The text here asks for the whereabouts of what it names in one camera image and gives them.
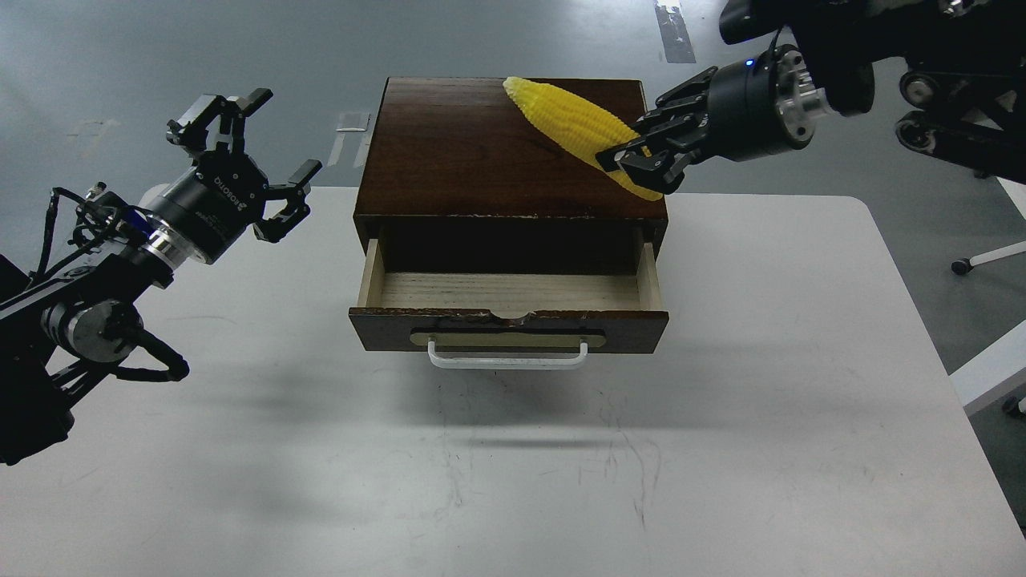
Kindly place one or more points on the white chair leg with casters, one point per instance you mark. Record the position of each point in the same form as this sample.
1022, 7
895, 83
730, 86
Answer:
963, 266

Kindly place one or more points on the wooden drawer with white handle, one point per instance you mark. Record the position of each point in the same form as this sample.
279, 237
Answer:
510, 321

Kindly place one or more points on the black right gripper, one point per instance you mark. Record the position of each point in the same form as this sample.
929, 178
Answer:
743, 123

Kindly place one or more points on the dark wooden drawer cabinet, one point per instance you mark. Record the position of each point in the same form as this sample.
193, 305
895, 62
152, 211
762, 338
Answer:
458, 181

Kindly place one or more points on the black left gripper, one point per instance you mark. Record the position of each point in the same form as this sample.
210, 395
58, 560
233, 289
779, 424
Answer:
213, 203

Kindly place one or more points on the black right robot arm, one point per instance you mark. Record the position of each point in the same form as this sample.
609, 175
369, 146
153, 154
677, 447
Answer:
964, 81

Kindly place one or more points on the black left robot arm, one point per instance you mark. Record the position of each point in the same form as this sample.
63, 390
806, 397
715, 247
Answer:
72, 322

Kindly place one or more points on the yellow corn cob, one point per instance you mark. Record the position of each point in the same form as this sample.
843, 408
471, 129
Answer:
577, 125

